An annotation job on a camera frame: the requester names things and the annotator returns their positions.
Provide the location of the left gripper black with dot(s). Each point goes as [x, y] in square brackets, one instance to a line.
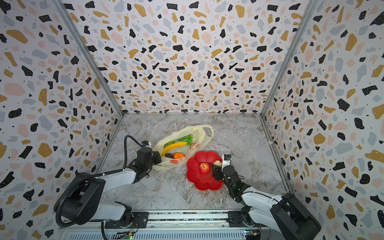
[156, 154]

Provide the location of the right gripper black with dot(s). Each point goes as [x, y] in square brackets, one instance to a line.
[217, 171]

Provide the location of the beige bun toy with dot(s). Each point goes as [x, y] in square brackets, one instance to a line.
[218, 163]

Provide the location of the red apple toy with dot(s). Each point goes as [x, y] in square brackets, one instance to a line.
[205, 168]

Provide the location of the orange fruit toy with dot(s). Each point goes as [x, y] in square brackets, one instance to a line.
[178, 155]

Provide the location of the cream plastic bag orange print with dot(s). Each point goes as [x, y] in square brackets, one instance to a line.
[177, 148]

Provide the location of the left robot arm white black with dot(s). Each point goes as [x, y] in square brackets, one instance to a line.
[81, 202]

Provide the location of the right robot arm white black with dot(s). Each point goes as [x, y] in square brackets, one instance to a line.
[285, 214]

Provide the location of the yellow banana toy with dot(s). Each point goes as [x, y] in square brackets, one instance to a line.
[173, 146]

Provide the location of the red flower-shaped plate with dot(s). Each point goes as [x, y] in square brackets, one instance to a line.
[203, 182]

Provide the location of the green grapes bunch toy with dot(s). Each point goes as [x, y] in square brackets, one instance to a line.
[188, 139]

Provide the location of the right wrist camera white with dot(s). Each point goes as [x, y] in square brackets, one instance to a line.
[226, 160]

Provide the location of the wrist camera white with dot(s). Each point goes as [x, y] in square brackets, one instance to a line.
[226, 160]
[146, 144]

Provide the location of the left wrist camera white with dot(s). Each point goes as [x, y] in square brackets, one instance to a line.
[146, 144]

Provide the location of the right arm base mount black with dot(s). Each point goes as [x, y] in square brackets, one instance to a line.
[239, 219]

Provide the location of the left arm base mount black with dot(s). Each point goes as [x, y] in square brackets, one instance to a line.
[137, 220]

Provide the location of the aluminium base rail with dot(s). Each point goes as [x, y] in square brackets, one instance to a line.
[175, 225]

